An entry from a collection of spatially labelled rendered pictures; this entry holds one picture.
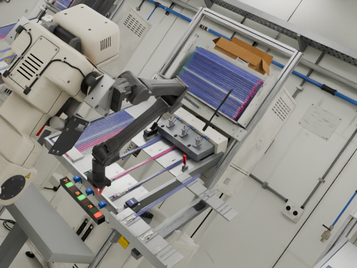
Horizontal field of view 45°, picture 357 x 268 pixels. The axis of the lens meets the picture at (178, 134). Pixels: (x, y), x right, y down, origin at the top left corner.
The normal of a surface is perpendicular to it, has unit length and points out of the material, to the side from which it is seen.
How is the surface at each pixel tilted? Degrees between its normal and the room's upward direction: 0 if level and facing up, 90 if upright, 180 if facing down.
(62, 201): 90
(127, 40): 90
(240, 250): 90
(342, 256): 45
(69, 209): 90
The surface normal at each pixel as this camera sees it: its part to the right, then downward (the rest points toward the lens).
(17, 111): -0.28, -0.31
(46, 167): 0.67, 0.49
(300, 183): -0.49, -0.29
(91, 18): 0.11, -0.70
